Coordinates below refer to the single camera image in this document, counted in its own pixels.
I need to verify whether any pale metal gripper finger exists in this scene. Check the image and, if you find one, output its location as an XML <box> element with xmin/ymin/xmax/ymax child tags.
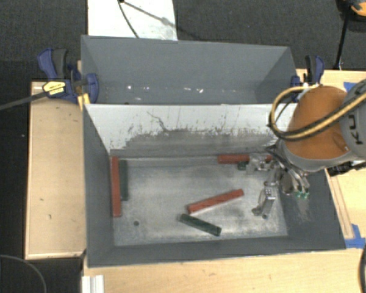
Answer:
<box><xmin>246</xmin><ymin>155</ymin><xmax>276</xmax><ymax>173</ymax></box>
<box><xmin>251</xmin><ymin>187</ymin><xmax>278</xmax><ymax>220</ymax></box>

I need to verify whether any red-brown flat block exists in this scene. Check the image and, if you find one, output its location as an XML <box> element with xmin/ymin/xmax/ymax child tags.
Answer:
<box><xmin>110</xmin><ymin>156</ymin><xmax>123</xmax><ymax>218</ymax></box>
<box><xmin>217</xmin><ymin>153</ymin><xmax>274</xmax><ymax>165</ymax></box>
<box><xmin>187</xmin><ymin>189</ymin><xmax>245</xmax><ymax>215</ymax></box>

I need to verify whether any grey metal bin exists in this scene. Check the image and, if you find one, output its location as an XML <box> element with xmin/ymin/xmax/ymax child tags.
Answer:
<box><xmin>79</xmin><ymin>34</ymin><xmax>347</xmax><ymax>268</ymax></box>

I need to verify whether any pale wood flat board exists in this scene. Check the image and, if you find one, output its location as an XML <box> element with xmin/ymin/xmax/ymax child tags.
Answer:
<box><xmin>24</xmin><ymin>78</ymin><xmax>88</xmax><ymax>261</ymax></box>

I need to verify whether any black cylinder on white bracket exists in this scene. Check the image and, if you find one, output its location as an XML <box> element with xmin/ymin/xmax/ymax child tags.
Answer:
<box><xmin>326</xmin><ymin>161</ymin><xmax>366</xmax><ymax>177</ymax></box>

